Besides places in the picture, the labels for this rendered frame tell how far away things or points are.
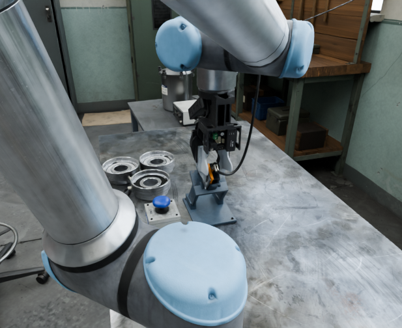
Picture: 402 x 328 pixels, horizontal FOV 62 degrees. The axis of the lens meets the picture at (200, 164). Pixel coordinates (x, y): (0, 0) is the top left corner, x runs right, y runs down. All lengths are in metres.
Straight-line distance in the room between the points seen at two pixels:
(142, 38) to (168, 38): 3.22
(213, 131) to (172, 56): 0.20
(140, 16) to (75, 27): 0.74
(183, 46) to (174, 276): 0.31
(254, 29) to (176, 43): 0.18
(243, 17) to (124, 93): 3.88
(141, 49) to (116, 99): 0.76
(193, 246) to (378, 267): 0.47
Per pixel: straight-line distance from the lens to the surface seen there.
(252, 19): 0.34
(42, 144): 0.31
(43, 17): 3.50
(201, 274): 0.37
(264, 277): 0.69
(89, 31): 4.04
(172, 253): 0.39
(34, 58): 0.30
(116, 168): 1.02
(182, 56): 0.51
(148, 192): 0.87
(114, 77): 4.12
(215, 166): 0.72
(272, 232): 0.79
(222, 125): 0.64
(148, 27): 3.73
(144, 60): 3.77
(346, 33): 2.55
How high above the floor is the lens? 1.29
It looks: 28 degrees down
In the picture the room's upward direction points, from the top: straight up
